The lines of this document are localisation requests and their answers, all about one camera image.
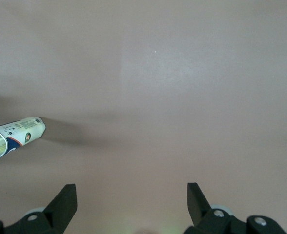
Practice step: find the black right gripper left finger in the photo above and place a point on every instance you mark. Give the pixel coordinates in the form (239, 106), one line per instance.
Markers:
(48, 219)

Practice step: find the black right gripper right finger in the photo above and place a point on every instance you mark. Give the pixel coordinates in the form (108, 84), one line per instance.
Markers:
(219, 223)

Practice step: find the Wilson tennis ball can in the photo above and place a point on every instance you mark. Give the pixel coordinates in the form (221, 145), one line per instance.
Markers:
(24, 134)

